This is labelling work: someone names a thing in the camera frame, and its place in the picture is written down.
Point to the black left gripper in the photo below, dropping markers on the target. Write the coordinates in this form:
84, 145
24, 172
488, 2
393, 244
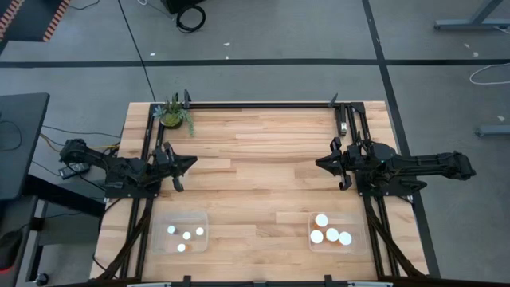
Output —
165, 163

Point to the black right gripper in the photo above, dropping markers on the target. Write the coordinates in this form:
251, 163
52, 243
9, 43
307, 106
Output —
352, 161

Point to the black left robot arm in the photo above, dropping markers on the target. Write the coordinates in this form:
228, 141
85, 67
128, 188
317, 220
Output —
119, 169

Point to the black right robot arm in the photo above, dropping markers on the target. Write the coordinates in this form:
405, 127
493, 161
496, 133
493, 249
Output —
430, 165

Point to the clear plastic bin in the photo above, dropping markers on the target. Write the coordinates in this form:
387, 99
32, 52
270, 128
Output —
356, 223
159, 223

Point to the green potted succulent plant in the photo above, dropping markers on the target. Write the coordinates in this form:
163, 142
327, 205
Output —
172, 119

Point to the black power adapter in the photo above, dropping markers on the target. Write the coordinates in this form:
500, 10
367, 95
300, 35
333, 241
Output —
73, 170

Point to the black desk underframe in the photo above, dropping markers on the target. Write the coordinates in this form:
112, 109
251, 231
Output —
63, 195

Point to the black box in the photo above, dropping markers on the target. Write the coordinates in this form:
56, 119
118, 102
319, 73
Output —
175, 5

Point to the black desk top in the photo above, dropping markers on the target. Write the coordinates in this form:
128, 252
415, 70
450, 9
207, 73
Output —
24, 139

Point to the grey metal table foot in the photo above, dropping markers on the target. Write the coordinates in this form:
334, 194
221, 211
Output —
494, 130

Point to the black caster wheel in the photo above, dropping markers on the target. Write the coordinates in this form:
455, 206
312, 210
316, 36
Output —
40, 279

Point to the grey metal table leg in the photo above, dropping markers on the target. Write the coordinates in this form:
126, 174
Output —
466, 25

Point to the black computer mouse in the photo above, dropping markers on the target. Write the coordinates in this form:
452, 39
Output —
10, 249

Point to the black mat with orange stripes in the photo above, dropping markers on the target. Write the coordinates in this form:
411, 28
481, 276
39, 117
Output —
32, 20

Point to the small silver bracket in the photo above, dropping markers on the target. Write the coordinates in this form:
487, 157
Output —
343, 128

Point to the black aluminium rig frame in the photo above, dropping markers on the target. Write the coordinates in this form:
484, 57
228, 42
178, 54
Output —
259, 105

